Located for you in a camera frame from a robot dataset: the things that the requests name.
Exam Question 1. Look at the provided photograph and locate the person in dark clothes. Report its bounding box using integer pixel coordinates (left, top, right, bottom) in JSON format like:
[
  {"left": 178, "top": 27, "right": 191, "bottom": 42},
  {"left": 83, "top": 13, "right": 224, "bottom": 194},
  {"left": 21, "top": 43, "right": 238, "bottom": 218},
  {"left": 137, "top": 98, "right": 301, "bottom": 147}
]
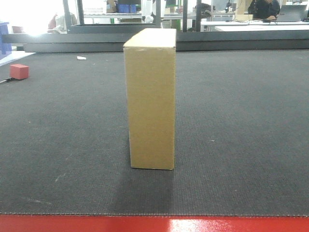
[{"left": 248, "top": 0, "right": 281, "bottom": 21}]

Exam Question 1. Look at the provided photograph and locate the dark metal conveyor frame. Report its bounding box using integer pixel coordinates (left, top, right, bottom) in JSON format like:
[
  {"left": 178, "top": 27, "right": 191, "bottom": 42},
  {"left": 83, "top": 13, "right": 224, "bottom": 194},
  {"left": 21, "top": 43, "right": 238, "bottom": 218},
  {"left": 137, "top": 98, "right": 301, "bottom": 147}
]
[{"left": 2, "top": 25, "right": 309, "bottom": 53}]

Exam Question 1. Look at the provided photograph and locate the black conveyor belt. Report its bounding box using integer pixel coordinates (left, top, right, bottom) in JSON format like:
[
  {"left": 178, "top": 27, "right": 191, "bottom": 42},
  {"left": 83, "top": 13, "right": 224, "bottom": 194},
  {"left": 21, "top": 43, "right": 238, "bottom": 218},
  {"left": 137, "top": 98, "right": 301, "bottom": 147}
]
[{"left": 0, "top": 50, "right": 309, "bottom": 216}]

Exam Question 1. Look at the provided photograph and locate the small red cube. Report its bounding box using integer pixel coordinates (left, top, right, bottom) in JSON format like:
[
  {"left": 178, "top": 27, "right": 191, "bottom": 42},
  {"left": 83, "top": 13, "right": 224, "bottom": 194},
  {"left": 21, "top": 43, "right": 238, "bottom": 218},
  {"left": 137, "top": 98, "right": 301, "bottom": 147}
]
[{"left": 10, "top": 64, "right": 29, "bottom": 80}]

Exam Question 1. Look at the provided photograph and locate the red conveyor front edge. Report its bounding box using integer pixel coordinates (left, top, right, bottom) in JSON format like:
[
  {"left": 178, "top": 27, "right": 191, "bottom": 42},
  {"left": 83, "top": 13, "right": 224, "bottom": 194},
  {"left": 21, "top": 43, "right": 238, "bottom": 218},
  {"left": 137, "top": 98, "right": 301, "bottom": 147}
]
[{"left": 0, "top": 215, "right": 309, "bottom": 232}]

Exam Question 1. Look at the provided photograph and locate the tall brown cardboard box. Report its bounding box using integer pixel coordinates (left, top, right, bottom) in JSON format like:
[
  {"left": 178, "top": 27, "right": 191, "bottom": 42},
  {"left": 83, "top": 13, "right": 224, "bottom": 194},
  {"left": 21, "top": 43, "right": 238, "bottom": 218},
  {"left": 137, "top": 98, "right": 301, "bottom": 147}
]
[{"left": 123, "top": 28, "right": 176, "bottom": 170}]

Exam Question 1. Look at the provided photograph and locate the grey laptop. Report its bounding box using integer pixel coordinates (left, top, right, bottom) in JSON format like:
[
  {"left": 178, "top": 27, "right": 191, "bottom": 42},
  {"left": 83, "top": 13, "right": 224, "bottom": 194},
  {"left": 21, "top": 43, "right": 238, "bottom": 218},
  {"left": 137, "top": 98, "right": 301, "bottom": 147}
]
[{"left": 276, "top": 5, "right": 308, "bottom": 22}]

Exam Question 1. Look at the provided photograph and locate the white desk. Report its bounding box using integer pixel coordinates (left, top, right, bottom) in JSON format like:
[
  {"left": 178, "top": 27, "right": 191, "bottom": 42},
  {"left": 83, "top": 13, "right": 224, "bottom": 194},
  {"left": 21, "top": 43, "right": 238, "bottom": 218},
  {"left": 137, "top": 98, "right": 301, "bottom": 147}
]
[{"left": 201, "top": 20, "right": 309, "bottom": 32}]

